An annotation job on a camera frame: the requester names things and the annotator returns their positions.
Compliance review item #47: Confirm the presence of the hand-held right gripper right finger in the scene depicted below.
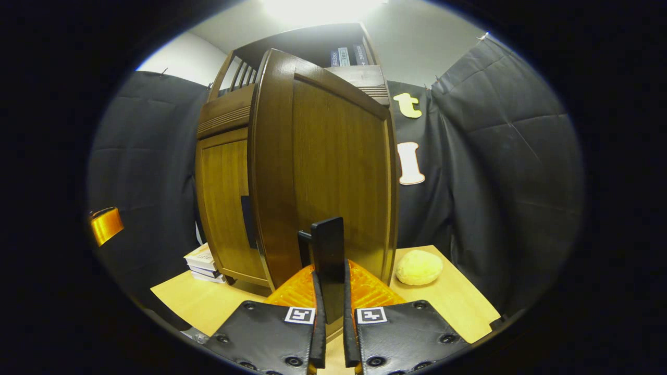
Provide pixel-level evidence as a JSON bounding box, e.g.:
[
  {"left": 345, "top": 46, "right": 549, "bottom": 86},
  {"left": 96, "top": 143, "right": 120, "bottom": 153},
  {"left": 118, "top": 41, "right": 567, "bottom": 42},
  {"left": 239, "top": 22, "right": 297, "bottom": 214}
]
[{"left": 342, "top": 259, "right": 471, "bottom": 375}]

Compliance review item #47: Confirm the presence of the large ceiling light panel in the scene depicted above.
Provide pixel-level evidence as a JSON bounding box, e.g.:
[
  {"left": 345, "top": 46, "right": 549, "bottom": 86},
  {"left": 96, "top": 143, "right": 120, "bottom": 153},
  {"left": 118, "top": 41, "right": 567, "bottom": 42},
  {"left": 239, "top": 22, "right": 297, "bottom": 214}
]
[{"left": 260, "top": 0, "right": 389, "bottom": 28}]

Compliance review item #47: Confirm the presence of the beige flat book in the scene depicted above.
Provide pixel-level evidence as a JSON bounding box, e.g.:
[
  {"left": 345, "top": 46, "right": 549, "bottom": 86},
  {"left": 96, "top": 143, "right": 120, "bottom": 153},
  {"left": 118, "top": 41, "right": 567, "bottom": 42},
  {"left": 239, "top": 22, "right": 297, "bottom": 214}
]
[{"left": 183, "top": 243, "right": 216, "bottom": 270}]

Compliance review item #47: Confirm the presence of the wooden cabinet door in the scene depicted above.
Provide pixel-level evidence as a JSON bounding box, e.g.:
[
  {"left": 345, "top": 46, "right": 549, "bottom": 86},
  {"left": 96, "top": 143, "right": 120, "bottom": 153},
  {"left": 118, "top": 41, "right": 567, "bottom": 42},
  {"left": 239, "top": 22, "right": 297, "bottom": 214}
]
[
  {"left": 249, "top": 48, "right": 400, "bottom": 326},
  {"left": 195, "top": 128, "right": 269, "bottom": 288}
]

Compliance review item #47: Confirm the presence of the wooden double-door shoe cabinet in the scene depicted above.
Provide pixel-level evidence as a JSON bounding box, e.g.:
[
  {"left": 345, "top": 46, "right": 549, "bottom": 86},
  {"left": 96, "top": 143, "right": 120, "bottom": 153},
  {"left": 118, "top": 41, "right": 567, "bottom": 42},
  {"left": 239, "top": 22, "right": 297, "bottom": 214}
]
[{"left": 195, "top": 22, "right": 400, "bottom": 326}]

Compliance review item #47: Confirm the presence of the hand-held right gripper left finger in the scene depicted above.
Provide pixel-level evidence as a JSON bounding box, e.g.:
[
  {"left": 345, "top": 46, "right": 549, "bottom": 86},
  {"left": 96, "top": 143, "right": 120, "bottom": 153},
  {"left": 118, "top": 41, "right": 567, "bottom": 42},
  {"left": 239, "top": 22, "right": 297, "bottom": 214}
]
[{"left": 202, "top": 266, "right": 327, "bottom": 375}]

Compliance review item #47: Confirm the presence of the yellow round sponge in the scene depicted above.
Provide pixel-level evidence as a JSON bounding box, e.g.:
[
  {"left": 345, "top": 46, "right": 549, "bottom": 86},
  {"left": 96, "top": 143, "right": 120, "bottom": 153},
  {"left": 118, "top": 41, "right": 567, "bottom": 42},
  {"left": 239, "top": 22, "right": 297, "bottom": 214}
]
[{"left": 395, "top": 249, "right": 444, "bottom": 286}]

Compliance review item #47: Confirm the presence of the black backdrop cloth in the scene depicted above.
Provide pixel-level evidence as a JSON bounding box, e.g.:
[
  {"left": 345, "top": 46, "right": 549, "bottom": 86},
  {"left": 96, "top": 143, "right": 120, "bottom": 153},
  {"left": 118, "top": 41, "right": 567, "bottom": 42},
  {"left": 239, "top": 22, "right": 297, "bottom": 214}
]
[{"left": 86, "top": 36, "right": 584, "bottom": 318}]

